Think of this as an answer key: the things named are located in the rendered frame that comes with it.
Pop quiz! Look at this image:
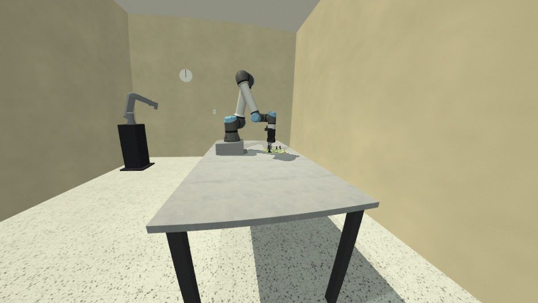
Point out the green and cream chessboard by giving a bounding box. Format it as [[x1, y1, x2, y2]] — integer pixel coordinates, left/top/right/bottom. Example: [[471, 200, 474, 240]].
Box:
[[263, 148, 288, 154]]

